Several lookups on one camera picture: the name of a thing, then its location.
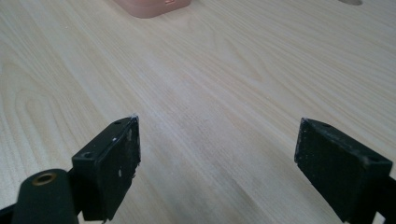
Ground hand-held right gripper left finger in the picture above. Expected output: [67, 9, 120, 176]
[71, 115, 142, 222]

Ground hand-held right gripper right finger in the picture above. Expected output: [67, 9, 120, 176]
[293, 117, 394, 224]

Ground grey round object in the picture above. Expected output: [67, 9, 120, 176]
[337, 0, 364, 7]

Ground pink plastic box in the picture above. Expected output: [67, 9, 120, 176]
[112, 0, 192, 20]

